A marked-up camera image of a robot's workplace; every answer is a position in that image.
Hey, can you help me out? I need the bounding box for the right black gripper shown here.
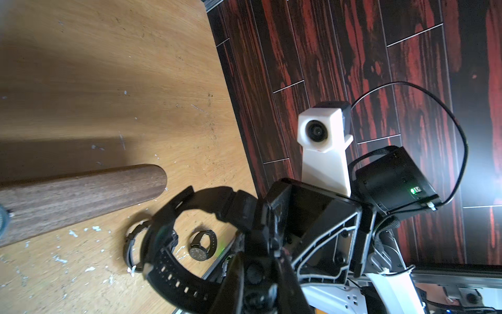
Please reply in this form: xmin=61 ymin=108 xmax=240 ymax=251
xmin=266 ymin=178 xmax=376 ymax=283

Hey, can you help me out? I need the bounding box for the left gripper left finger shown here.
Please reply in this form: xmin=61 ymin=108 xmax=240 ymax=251
xmin=209 ymin=252 xmax=244 ymax=314

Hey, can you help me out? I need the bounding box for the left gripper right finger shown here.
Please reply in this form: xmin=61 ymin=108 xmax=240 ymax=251
xmin=273 ymin=250 xmax=313 ymax=313

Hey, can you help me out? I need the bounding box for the thin black band watch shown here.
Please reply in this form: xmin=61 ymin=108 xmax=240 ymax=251
xmin=189 ymin=230 xmax=218 ymax=262

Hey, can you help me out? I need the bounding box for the chunky black watch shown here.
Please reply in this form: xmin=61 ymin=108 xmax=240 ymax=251
xmin=142 ymin=185 xmax=283 ymax=314

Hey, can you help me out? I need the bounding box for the black watch with strap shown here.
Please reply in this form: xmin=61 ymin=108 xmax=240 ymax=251
xmin=123 ymin=219 xmax=179 ymax=274

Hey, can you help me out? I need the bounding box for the wooden watch stand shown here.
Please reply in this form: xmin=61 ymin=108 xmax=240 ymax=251
xmin=1 ymin=164 xmax=167 ymax=247

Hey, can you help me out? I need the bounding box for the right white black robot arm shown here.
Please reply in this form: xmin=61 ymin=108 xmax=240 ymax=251
xmin=265 ymin=145 xmax=441 ymax=313

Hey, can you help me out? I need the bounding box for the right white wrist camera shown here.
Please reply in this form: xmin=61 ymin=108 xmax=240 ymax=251
xmin=297 ymin=101 xmax=354 ymax=196

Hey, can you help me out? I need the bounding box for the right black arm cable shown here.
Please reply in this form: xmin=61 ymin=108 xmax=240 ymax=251
xmin=348 ymin=80 xmax=469 ymax=215

